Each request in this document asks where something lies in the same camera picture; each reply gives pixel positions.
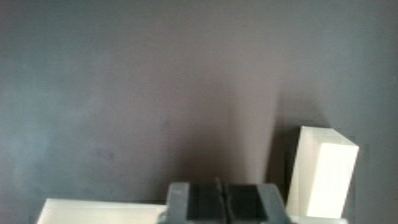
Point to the white U-shaped frame fence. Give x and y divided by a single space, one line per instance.
314 200

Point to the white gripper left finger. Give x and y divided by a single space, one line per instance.
195 204

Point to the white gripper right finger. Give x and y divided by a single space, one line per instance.
255 206

